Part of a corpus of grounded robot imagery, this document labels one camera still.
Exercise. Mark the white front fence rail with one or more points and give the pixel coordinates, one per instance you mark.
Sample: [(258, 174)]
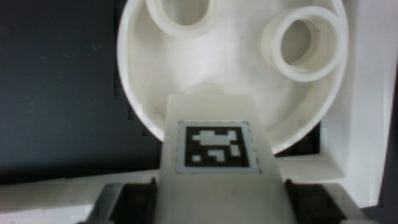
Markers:
[(55, 201)]

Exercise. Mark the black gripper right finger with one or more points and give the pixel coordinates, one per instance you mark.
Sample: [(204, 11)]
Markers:
[(322, 204)]

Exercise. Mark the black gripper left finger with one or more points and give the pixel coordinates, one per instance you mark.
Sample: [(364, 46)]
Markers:
[(124, 204)]

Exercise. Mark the white stool leg block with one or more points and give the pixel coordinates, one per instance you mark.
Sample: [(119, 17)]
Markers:
[(219, 185)]

